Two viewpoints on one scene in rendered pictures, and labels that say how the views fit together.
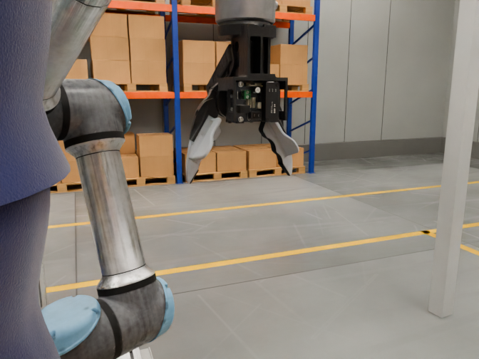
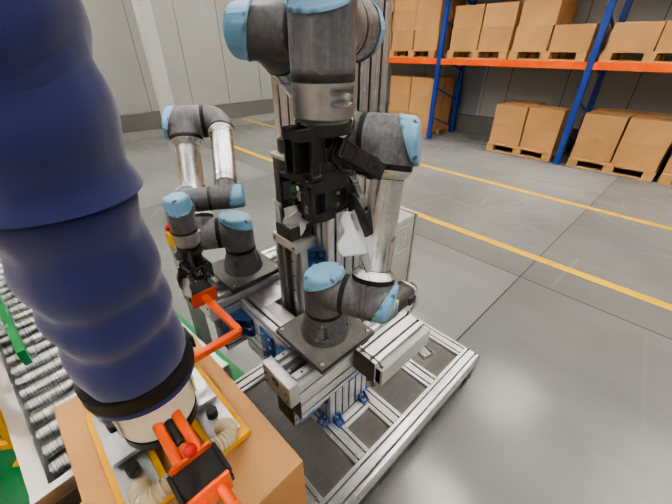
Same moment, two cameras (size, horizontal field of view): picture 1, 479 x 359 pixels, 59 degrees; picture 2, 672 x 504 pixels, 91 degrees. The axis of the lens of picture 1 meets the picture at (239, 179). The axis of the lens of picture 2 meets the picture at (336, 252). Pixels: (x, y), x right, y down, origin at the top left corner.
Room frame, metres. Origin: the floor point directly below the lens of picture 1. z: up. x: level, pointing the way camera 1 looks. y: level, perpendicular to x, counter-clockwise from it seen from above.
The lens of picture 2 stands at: (0.41, -0.42, 1.80)
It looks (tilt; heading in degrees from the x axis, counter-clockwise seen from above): 32 degrees down; 68
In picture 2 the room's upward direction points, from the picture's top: straight up
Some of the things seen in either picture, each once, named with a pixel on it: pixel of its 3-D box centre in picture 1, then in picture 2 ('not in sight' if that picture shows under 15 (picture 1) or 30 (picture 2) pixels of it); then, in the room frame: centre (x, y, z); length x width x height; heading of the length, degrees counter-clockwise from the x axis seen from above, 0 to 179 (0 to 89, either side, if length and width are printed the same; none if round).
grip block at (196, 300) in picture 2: not in sight; (199, 292); (0.32, 0.59, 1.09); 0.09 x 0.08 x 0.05; 22
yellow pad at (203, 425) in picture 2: not in sight; (200, 398); (0.28, 0.25, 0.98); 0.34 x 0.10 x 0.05; 112
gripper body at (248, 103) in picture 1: (247, 76); (320, 169); (0.55, -0.01, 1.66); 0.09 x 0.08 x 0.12; 21
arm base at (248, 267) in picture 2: not in sight; (241, 255); (0.49, 0.77, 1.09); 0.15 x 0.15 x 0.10
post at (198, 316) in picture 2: not in sight; (195, 307); (0.22, 1.27, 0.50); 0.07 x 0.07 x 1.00; 27
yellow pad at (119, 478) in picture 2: not in sight; (124, 449); (0.10, 0.17, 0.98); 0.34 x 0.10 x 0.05; 112
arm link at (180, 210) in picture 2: not in sight; (180, 213); (0.33, 0.57, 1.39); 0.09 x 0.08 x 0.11; 82
